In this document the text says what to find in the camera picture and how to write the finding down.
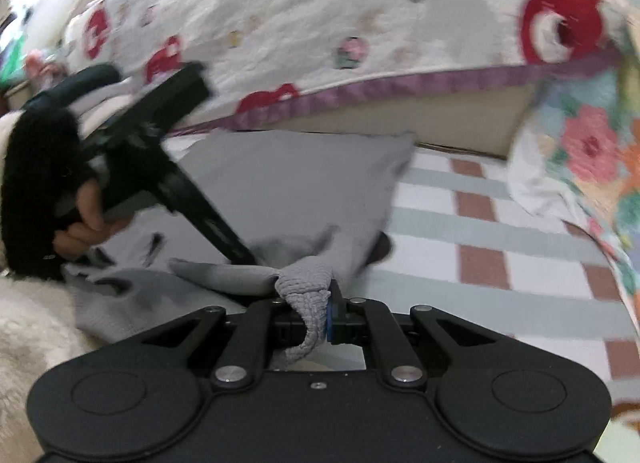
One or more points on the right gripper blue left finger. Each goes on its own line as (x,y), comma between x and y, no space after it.
(256,340)

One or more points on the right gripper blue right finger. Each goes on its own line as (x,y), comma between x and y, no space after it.
(373,327)

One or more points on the grey garment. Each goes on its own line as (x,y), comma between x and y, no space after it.
(309,206)

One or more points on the black sleeve forearm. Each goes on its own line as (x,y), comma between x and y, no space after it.
(41,165)

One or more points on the stack of folded clothes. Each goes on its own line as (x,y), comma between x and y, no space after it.
(91,95)

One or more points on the left hand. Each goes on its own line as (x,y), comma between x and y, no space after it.
(92,229)

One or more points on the plaid bed sheet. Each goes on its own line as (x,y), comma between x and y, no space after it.
(461,244)

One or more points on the white quilt red bears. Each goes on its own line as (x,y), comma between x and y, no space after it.
(266,59)

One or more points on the beige mattress side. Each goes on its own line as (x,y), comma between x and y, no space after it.
(483,122)

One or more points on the floral pillow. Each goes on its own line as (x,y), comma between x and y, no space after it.
(576,157)

